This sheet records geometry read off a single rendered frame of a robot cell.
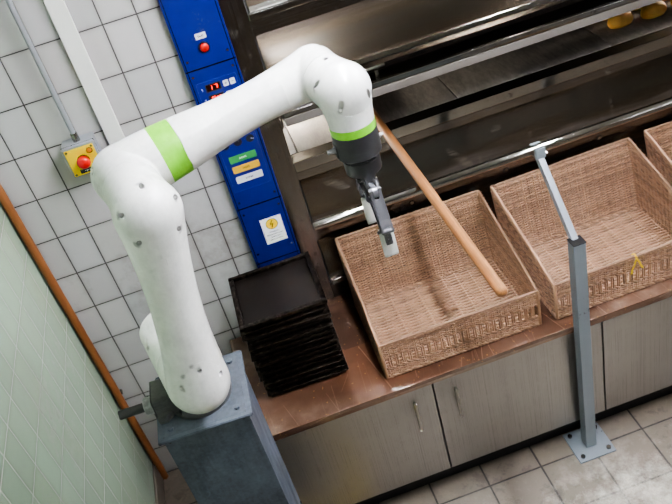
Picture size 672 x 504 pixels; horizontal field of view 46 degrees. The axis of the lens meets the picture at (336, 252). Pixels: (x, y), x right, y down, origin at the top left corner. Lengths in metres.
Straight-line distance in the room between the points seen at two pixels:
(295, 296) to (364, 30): 0.86
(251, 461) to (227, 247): 1.04
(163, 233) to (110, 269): 1.41
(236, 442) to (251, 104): 0.78
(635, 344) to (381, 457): 0.96
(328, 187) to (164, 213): 1.43
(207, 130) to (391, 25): 1.15
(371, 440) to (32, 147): 1.43
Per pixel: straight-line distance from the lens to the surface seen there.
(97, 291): 2.86
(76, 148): 2.50
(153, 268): 1.45
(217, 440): 1.89
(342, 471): 2.83
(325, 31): 2.54
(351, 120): 1.52
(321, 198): 2.77
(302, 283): 2.61
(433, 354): 2.65
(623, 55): 3.00
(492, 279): 1.98
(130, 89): 2.51
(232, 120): 1.57
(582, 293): 2.59
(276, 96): 1.59
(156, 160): 1.54
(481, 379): 2.73
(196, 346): 1.56
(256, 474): 2.00
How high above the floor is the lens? 2.49
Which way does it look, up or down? 36 degrees down
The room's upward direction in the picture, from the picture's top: 16 degrees counter-clockwise
